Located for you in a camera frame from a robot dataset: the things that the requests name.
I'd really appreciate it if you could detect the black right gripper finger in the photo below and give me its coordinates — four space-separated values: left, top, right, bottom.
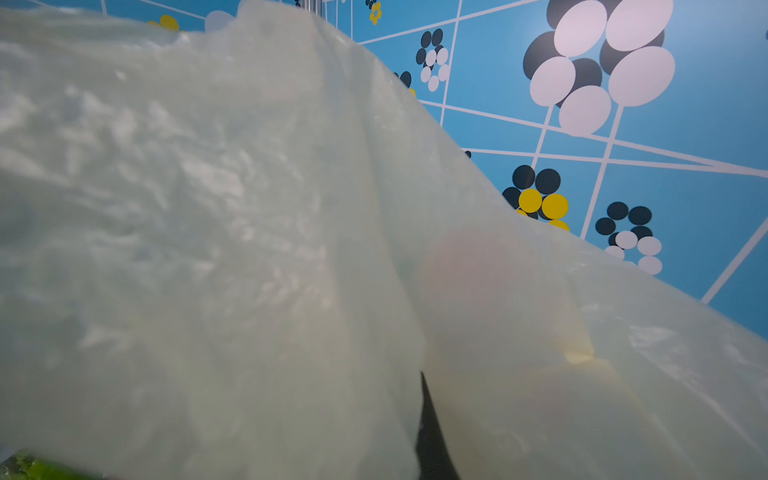
416 374 460 480

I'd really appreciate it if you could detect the translucent yellowish plastic bag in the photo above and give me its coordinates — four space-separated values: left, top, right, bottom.
1 1 767 479

